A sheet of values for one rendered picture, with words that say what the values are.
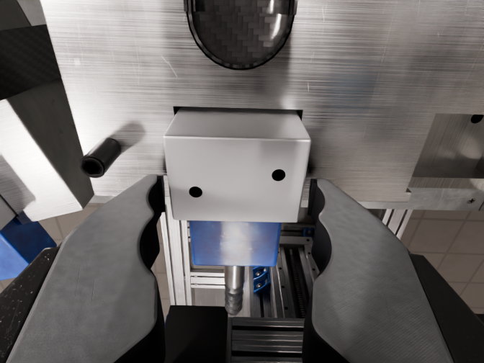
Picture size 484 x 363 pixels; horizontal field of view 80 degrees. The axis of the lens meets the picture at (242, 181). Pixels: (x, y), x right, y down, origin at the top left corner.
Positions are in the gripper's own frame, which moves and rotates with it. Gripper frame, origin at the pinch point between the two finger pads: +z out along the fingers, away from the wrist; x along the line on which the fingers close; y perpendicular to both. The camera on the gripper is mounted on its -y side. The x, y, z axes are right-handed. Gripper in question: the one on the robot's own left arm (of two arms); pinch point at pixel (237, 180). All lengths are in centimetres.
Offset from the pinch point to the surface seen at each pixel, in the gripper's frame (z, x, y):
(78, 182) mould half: 6.2, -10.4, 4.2
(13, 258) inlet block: 3.7, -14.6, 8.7
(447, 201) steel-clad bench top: 10.6, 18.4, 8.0
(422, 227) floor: 91, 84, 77
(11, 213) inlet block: 4.9, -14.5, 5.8
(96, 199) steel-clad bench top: 10.6, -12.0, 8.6
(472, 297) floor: 91, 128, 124
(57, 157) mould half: 5.8, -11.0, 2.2
